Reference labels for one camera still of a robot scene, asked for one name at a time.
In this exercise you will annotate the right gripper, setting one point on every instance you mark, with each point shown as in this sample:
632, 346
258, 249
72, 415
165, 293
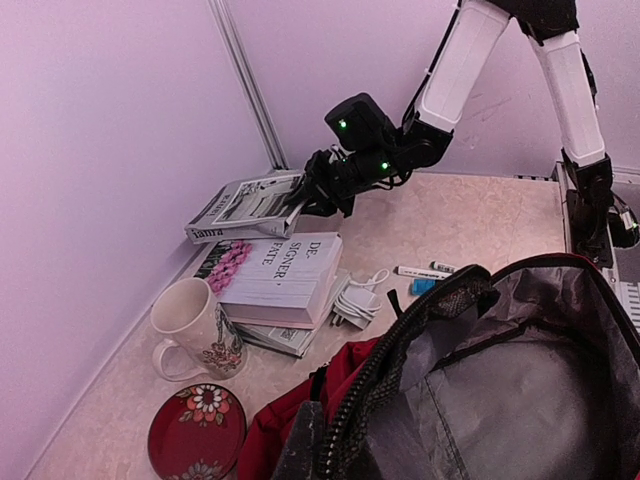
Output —
318, 193

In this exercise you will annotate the grey photo cover book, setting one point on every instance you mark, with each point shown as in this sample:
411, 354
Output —
254, 208

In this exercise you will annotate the white Designer Fate book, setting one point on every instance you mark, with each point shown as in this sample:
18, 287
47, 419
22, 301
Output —
274, 282

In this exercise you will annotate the thin grey booklet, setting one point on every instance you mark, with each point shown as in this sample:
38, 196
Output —
291, 341

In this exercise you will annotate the red backpack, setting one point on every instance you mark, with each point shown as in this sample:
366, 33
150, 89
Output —
528, 373

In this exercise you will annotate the white marker black cap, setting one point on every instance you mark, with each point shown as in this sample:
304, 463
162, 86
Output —
413, 272

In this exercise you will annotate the slim white pen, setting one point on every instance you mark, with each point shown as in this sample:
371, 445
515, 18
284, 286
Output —
442, 267

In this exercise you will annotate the blue black highlighter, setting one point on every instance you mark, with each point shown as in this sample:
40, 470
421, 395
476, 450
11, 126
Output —
420, 286

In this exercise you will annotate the white floral mug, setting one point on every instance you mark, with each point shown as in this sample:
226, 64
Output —
189, 316

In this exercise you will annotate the red floral saucer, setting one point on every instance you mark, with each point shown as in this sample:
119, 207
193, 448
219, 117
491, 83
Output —
197, 433

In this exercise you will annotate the white charger with cable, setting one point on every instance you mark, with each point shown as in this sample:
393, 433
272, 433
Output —
357, 303

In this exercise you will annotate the right aluminium frame post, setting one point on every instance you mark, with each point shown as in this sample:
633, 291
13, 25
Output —
232, 40

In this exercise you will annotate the front aluminium rail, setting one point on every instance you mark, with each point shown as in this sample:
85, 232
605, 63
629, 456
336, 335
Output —
618, 257

